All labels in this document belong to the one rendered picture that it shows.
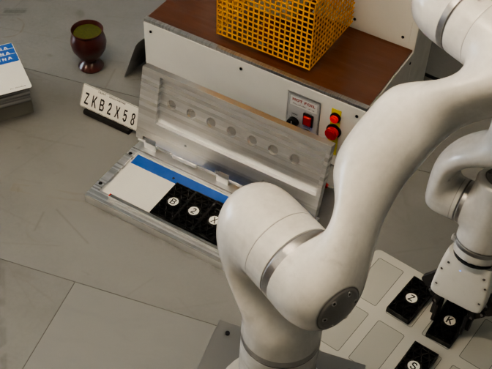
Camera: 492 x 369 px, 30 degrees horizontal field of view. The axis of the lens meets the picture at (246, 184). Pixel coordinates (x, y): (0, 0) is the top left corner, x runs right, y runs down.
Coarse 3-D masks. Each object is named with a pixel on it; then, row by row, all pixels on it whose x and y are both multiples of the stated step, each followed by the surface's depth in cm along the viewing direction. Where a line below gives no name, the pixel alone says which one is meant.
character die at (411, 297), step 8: (416, 280) 176; (408, 288) 175; (416, 288) 175; (424, 288) 176; (400, 296) 174; (408, 296) 174; (416, 296) 174; (424, 296) 175; (392, 304) 172; (400, 304) 173; (408, 304) 173; (416, 304) 173; (424, 304) 173; (392, 312) 171; (400, 312) 172; (408, 312) 172; (416, 312) 171; (400, 320) 171; (408, 320) 170
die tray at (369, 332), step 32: (384, 256) 182; (384, 288) 176; (352, 320) 171; (384, 320) 171; (416, 320) 171; (480, 320) 172; (352, 352) 166; (384, 352) 166; (448, 352) 167; (480, 352) 167
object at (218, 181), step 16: (144, 144) 199; (128, 160) 196; (160, 160) 196; (176, 160) 197; (112, 176) 193; (192, 176) 193; (208, 176) 194; (224, 176) 192; (96, 192) 190; (224, 192) 191; (112, 208) 187; (144, 224) 184; (160, 224) 184; (176, 240) 182; (192, 240) 181; (208, 256) 179
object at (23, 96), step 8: (0, 48) 208; (0, 96) 202; (8, 96) 203; (16, 96) 204; (24, 96) 205; (0, 104) 204; (8, 104) 205; (16, 104) 206; (24, 104) 207; (0, 112) 205; (8, 112) 206; (16, 112) 207; (24, 112) 208; (32, 112) 209; (0, 120) 207
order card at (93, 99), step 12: (84, 84) 207; (84, 96) 208; (96, 96) 207; (108, 96) 205; (96, 108) 208; (108, 108) 206; (120, 108) 204; (132, 108) 203; (120, 120) 205; (132, 120) 204
